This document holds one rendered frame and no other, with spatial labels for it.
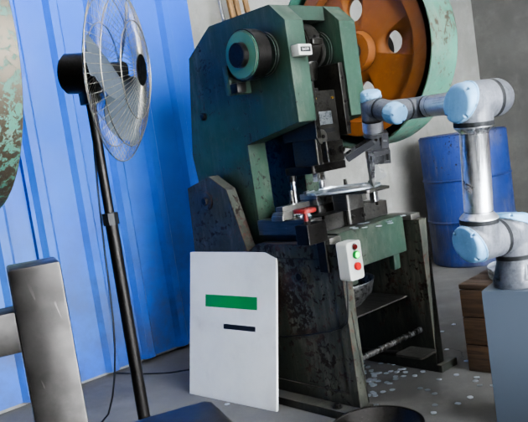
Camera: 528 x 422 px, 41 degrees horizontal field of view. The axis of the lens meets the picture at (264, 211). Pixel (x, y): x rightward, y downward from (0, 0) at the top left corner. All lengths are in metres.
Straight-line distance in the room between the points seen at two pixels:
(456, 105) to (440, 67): 0.75
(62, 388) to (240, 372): 2.41
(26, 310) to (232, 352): 2.45
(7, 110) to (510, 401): 1.69
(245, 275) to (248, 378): 0.40
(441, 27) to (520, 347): 1.25
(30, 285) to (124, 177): 3.10
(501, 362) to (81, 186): 2.04
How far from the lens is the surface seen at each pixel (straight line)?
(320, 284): 2.54
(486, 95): 2.12
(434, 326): 2.90
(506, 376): 2.36
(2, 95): 1.70
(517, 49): 6.00
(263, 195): 2.82
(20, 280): 0.43
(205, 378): 3.00
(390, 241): 2.76
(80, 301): 3.44
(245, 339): 2.80
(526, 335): 2.30
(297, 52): 2.57
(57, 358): 0.44
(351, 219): 2.67
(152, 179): 3.63
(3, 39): 1.70
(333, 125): 2.77
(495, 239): 2.18
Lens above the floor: 1.00
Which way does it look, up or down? 5 degrees down
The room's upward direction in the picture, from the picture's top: 8 degrees counter-clockwise
